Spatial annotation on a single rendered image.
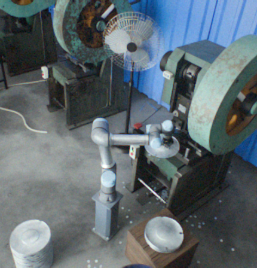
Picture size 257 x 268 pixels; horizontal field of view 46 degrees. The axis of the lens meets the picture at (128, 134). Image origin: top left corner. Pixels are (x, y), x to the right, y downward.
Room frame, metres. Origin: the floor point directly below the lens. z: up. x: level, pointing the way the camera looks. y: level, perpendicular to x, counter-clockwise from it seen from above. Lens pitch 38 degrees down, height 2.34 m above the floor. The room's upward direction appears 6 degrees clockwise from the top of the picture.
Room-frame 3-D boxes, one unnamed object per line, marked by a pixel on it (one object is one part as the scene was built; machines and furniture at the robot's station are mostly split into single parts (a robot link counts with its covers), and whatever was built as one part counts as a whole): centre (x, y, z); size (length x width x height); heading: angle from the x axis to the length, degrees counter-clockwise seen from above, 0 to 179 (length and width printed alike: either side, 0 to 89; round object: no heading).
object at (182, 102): (2.08, -0.44, 1.04); 0.17 x 0.15 x 0.30; 133
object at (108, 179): (1.61, 0.12, 0.62); 0.13 x 0.12 x 0.14; 4
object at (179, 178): (2.01, -0.76, 0.45); 0.92 x 0.12 x 0.90; 133
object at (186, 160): (2.11, -0.47, 0.68); 0.45 x 0.30 x 0.06; 43
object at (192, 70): (2.11, -0.47, 1.27); 0.21 x 0.12 x 0.34; 133
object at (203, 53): (2.21, -0.58, 0.83); 0.79 x 0.43 x 1.34; 133
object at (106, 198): (1.60, 0.12, 0.50); 0.15 x 0.15 x 0.10
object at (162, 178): (2.12, -0.48, 0.31); 0.43 x 0.42 x 0.01; 43
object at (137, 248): (1.36, -0.34, 0.18); 0.40 x 0.38 x 0.35; 130
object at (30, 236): (1.26, 0.65, 0.32); 0.29 x 0.29 x 0.01
